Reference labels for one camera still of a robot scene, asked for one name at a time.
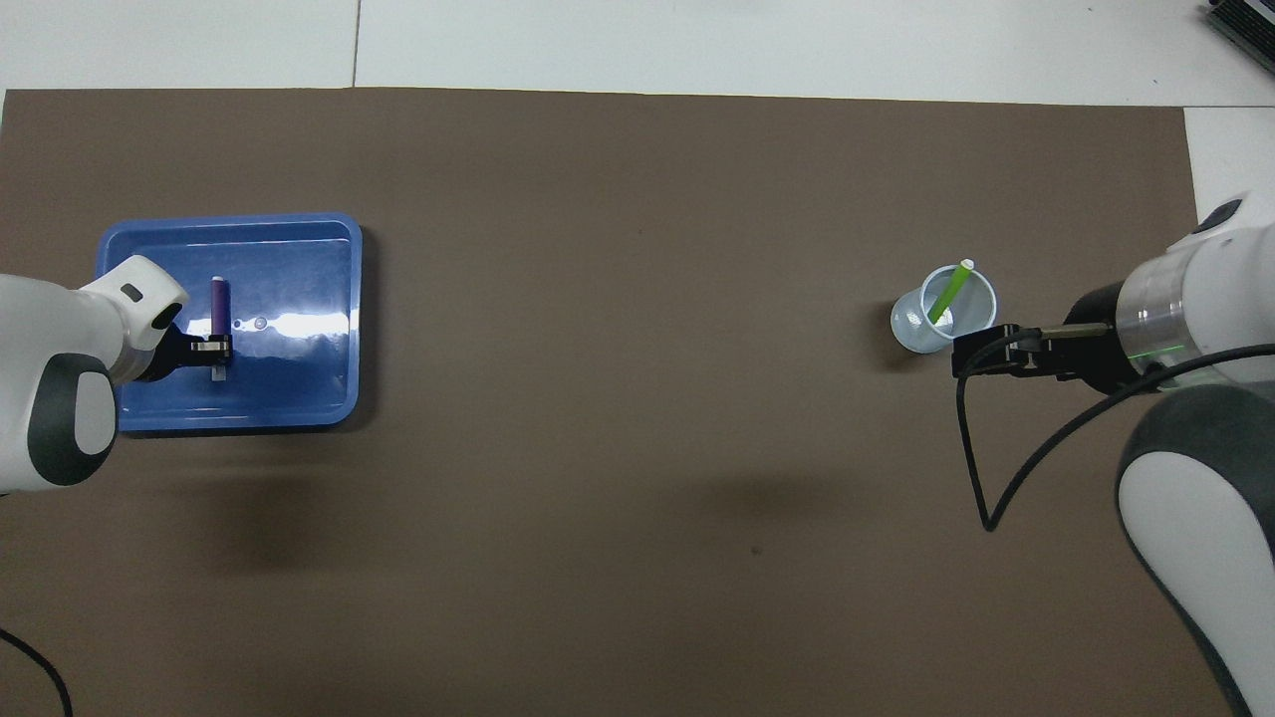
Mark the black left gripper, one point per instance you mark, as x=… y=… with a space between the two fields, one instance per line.
x=169 y=354

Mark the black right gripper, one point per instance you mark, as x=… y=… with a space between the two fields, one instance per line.
x=1096 y=344

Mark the purple pen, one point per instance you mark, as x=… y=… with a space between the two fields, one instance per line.
x=220 y=304

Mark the green pen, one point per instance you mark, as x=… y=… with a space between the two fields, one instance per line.
x=951 y=292

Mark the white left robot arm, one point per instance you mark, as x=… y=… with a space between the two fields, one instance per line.
x=50 y=329

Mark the clear plastic cup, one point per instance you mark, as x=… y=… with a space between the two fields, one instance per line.
x=911 y=324

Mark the blue plastic tray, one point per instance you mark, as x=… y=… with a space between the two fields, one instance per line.
x=299 y=388

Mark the brown table mat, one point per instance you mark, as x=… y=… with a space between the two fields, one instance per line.
x=637 y=558

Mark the grey device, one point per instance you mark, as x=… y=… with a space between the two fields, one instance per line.
x=1250 y=25

